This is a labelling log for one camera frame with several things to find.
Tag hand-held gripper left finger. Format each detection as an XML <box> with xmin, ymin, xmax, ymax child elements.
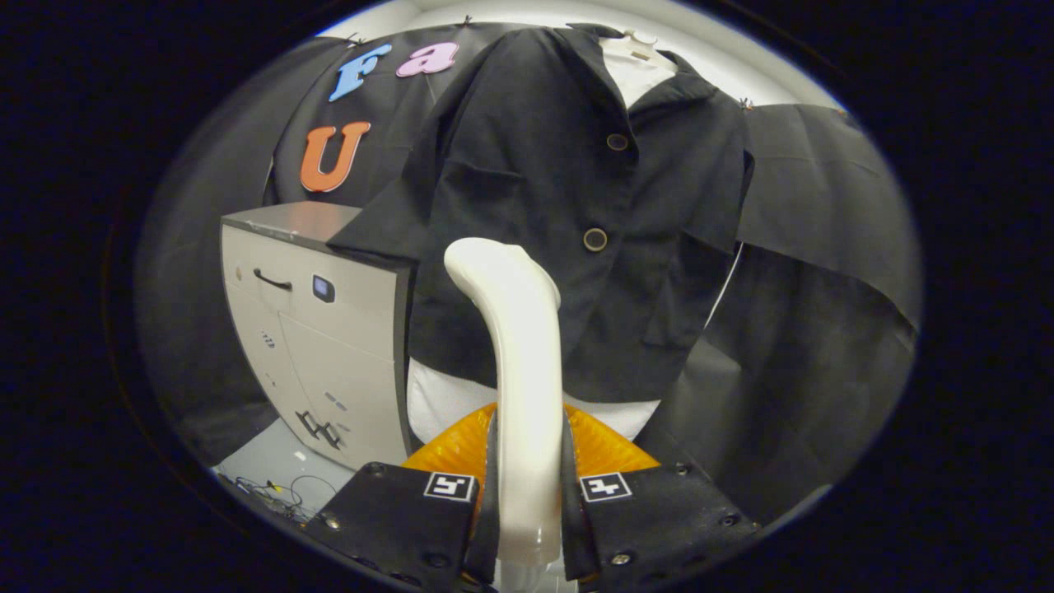
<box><xmin>301</xmin><ymin>402</ymin><xmax>501</xmax><ymax>593</ymax></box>

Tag tangle of floor cables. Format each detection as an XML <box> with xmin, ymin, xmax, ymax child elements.
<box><xmin>233</xmin><ymin>472</ymin><xmax>340</xmax><ymax>523</ymax></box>

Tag white plastic clothes hanger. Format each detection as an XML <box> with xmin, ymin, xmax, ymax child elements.
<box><xmin>619</xmin><ymin>27</ymin><xmax>661</xmax><ymax>62</ymax></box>

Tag black backdrop cloth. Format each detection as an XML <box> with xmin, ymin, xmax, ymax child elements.
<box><xmin>134</xmin><ymin>21</ymin><xmax>923</xmax><ymax>528</ymax></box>

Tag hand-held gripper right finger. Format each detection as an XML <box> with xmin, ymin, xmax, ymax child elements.
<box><xmin>562</xmin><ymin>402</ymin><xmax>758</xmax><ymax>592</ymax></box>

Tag black blazer jacket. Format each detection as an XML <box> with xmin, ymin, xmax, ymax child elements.
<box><xmin>328</xmin><ymin>23</ymin><xmax>756</xmax><ymax>404</ymax></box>

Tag grey cabinet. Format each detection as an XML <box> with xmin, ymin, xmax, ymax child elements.
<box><xmin>220</xmin><ymin>201</ymin><xmax>418</xmax><ymax>472</ymax></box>

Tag white garment steamer head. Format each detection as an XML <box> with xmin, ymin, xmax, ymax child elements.
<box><xmin>443</xmin><ymin>237</ymin><xmax>566</xmax><ymax>593</ymax></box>

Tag thin white cable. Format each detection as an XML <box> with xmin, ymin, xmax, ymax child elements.
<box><xmin>702</xmin><ymin>241</ymin><xmax>745</xmax><ymax>332</ymax></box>

